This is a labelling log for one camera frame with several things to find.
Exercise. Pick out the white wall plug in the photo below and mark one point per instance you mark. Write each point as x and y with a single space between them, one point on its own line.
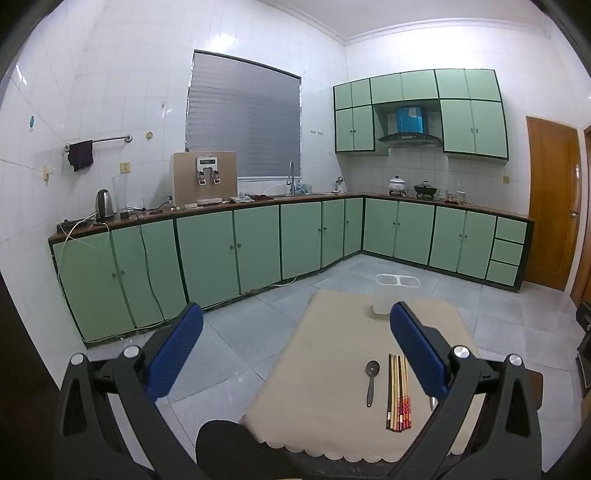
48 171

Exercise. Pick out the metal towel bar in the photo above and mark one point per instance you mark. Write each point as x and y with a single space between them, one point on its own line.
108 139

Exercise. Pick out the clear glass pitcher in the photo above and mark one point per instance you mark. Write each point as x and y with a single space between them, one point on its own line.
121 196

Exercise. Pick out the small filter tap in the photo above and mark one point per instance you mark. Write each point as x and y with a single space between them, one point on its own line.
339 183

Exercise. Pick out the black spoon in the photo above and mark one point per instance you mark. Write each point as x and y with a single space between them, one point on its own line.
371 369

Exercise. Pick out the beige scalloped table mat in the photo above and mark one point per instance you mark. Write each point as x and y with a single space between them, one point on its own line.
323 350

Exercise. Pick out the white lidded pot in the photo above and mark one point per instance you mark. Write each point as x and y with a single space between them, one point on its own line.
397 186

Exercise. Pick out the white plastic utensil holder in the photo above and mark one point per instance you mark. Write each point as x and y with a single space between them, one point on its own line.
385 295

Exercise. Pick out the silver metal utensil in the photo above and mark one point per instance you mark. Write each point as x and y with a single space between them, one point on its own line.
432 402

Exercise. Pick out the tall steel sink faucet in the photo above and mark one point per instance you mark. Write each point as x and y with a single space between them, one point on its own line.
291 177

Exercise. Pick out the steel electric kettle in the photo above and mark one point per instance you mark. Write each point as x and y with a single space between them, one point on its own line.
105 206

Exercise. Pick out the light wooden chopstick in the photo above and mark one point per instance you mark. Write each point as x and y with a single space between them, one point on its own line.
400 392
393 392

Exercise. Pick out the green lower kitchen cabinets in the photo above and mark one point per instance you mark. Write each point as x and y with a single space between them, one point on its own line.
207 254

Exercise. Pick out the wooden door frame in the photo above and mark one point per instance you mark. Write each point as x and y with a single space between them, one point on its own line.
582 221

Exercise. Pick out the yellow wall outlet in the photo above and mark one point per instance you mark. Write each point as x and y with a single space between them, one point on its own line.
124 167

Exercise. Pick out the dark hanging towel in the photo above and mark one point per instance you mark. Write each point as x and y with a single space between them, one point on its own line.
81 156

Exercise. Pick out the black power strip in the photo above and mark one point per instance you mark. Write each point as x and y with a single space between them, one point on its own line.
69 226

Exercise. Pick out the wooden door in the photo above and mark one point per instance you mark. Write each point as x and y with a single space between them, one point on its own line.
549 198

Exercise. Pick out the black wok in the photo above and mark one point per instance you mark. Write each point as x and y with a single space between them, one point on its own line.
424 189

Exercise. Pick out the boxed water dispenser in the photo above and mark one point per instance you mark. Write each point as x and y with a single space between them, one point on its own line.
221 180

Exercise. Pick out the green upper kitchen cabinets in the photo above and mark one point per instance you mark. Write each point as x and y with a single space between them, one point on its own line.
471 124

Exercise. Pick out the grey window blind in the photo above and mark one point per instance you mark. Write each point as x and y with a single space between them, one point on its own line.
244 115

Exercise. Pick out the glass jar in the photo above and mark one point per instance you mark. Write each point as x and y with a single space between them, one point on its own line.
461 197
449 197

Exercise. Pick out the green kitchen cabinets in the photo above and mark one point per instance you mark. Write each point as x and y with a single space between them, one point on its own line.
471 124
207 254

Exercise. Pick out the range hood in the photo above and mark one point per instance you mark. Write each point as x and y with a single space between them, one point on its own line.
408 124

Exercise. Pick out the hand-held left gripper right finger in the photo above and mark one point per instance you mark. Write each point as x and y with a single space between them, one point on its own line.
415 346

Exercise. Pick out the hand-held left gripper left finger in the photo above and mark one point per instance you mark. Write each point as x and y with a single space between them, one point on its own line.
178 346

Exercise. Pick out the crumpled cloth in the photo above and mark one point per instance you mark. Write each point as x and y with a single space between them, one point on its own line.
241 199

